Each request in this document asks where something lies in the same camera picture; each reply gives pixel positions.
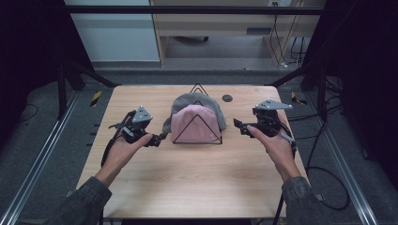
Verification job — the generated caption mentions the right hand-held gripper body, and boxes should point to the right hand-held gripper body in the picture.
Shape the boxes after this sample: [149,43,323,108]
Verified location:
[252,98,294,139]

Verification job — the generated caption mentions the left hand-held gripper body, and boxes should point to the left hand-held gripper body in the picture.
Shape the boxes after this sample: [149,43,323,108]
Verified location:
[108,105,155,145]

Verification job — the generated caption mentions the pink knit beanie hat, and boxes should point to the pink knit beanie hat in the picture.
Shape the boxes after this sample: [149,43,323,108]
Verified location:
[170,103,222,145]

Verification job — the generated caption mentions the black wire triangle rack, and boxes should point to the black wire triangle rack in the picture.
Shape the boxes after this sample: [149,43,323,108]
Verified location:
[172,82,223,145]

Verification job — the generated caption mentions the grey knit beanie hat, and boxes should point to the grey knit beanie hat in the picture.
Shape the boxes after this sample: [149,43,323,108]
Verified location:
[161,92,228,134]

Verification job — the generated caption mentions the person's right hand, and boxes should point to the person's right hand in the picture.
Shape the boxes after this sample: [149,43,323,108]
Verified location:
[245,115,302,183]

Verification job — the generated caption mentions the person's left hand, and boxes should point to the person's left hand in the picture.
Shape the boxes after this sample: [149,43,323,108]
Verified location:
[94,132,154,188]

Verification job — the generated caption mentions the yellow pliers on floor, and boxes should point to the yellow pliers on floor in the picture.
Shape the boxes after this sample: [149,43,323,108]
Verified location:
[290,90,309,106]

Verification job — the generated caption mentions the white cabinet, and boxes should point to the white cabinet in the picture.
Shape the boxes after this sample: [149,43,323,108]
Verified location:
[63,0,161,63]

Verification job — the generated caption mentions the light wooden desk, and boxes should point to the light wooden desk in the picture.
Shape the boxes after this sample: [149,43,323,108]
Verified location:
[148,0,327,68]

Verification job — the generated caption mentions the dark curtain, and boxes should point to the dark curtain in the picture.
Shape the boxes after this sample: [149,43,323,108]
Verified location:
[300,0,398,190]
[0,0,96,153]

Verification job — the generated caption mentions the right hand-held gripper cable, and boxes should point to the right hand-held gripper cable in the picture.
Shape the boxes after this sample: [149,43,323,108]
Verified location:
[270,119,299,225]

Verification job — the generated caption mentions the hand-held gripper cable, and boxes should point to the hand-held gripper cable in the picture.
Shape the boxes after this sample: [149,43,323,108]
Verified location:
[99,109,137,169]
[270,119,299,225]

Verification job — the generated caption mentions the left hand-held gripper cable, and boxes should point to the left hand-held gripper cable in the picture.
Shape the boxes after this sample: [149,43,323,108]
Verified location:
[99,109,137,169]

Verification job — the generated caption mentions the yellow-handled tool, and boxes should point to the yellow-handled tool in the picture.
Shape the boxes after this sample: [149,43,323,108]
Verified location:
[89,90,103,108]

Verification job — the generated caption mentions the black frame strut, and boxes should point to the black frame strut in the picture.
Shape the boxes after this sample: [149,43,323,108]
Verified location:
[55,59,122,122]
[265,61,330,122]

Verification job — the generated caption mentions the hanging black desk cables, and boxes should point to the hanging black desk cables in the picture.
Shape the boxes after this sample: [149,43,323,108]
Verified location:
[268,1,307,68]

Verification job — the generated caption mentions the aluminium floor rail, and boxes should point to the aluminium floor rail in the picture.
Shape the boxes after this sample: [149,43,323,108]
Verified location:
[0,89,83,225]
[303,90,380,225]

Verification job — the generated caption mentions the thin black floor cable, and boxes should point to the thin black floor cable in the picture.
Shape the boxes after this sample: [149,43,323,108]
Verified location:
[18,102,40,124]

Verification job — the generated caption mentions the black looped floor cable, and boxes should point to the black looped floor cable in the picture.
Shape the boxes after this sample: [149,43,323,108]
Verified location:
[303,102,351,212]

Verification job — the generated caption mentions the black horizontal frame bar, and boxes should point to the black horizontal frame bar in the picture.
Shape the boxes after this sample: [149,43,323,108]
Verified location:
[65,5,326,16]

